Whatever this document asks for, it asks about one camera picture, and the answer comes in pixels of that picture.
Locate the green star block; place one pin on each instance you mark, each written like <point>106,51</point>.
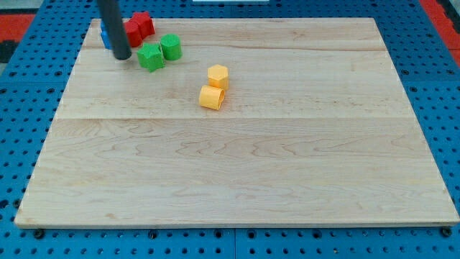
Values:
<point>150,57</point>

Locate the red star block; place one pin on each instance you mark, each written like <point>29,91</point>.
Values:
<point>145,23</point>

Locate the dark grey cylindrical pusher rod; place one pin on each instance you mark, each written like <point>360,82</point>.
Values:
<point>111,17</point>

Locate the blue block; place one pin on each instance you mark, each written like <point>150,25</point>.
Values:
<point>104,36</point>

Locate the yellow cylinder block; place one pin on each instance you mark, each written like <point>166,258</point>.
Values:
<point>211,97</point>

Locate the green cylinder block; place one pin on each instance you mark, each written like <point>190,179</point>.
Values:
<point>171,47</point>

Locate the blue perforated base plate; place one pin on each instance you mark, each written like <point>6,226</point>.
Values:
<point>35,78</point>

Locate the yellow hexagon block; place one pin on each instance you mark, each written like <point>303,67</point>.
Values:
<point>218,76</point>

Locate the light wooden board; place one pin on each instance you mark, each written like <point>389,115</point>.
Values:
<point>315,130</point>

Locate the red circle block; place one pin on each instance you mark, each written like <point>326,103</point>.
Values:
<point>133,33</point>

